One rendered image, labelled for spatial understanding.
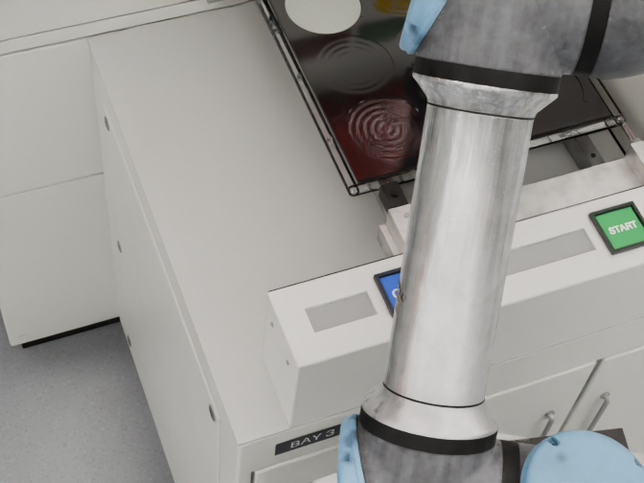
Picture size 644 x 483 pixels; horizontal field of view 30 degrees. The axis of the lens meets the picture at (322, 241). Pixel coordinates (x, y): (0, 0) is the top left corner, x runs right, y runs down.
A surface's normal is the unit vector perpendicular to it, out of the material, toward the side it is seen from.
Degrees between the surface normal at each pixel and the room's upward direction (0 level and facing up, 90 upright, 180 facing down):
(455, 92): 93
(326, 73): 0
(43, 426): 0
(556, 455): 6
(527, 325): 90
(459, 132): 51
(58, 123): 90
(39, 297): 90
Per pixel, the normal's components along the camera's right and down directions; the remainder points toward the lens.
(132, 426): 0.08, -0.56
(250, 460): 0.36, 0.79
